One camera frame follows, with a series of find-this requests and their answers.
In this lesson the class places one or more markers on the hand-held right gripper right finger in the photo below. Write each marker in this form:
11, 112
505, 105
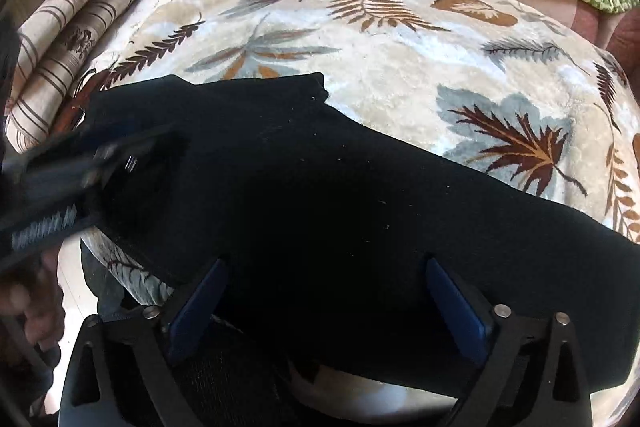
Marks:
457, 312

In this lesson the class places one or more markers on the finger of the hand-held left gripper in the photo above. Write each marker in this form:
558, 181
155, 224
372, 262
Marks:
132, 138
120, 187

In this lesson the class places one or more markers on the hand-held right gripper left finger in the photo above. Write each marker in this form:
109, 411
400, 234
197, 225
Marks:
196, 309

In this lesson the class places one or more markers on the black pants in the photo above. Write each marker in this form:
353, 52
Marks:
325, 207

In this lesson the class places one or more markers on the person's left hand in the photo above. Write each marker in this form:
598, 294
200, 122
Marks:
30, 302

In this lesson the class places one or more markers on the dark grey cloth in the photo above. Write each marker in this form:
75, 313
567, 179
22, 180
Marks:
107, 287

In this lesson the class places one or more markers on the leaf print plush blanket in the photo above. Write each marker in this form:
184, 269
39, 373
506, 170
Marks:
400, 57

